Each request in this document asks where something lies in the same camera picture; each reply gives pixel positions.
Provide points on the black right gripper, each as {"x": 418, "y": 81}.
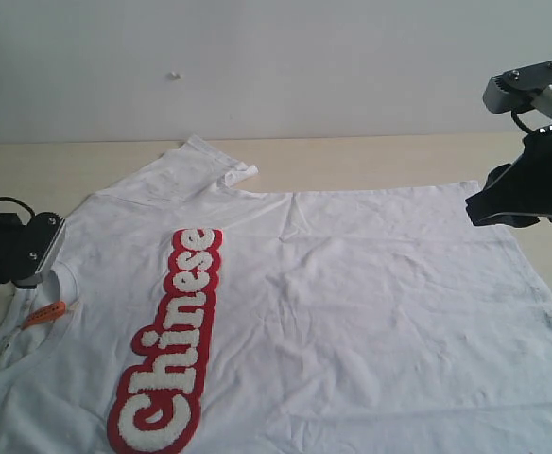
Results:
{"x": 518, "y": 195}

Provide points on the white t-shirt red Chinese patch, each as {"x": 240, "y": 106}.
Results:
{"x": 206, "y": 319}

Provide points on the orange neck label tag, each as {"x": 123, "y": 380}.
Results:
{"x": 45, "y": 314}

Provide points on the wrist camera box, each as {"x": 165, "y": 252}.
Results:
{"x": 514, "y": 89}
{"x": 36, "y": 250}

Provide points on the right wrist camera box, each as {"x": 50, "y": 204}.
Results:
{"x": 514, "y": 89}

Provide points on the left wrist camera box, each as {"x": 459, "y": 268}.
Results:
{"x": 36, "y": 250}

